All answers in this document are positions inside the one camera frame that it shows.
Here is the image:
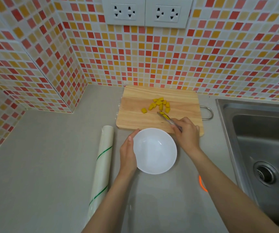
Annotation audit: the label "white round bowl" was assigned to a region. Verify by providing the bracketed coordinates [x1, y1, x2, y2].
[133, 128, 178, 175]

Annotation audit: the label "person's right hand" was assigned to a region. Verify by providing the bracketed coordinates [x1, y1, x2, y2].
[171, 117, 201, 158]

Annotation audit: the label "rolled white mat green lines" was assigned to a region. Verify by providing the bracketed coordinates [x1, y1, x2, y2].
[85, 125, 115, 226]

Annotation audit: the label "stainless steel sink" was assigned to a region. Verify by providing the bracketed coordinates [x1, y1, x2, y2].
[215, 98, 279, 231]

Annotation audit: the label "pile of yellow food pieces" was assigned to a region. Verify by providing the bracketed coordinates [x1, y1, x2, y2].
[141, 97, 171, 116]

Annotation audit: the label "metal sink drain strainer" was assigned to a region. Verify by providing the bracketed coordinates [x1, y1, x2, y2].
[253, 161, 279, 187]

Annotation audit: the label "white wall socket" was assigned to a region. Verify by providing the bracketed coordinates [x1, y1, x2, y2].
[101, 0, 146, 27]
[145, 0, 193, 29]

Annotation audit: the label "person's right forearm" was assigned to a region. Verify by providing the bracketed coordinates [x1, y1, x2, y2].
[188, 147, 279, 233]

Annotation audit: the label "person's left forearm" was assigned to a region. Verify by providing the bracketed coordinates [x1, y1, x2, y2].
[81, 171, 138, 233]

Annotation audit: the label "person's left hand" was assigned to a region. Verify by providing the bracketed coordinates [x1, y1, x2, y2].
[119, 129, 140, 176]

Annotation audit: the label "orange round object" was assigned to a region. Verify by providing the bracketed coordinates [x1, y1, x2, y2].
[198, 175, 208, 193]

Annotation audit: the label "metal knife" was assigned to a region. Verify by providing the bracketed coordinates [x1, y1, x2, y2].
[157, 111, 183, 133]

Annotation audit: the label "wooden cutting board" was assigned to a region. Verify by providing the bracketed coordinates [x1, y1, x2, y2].
[116, 85, 214, 137]

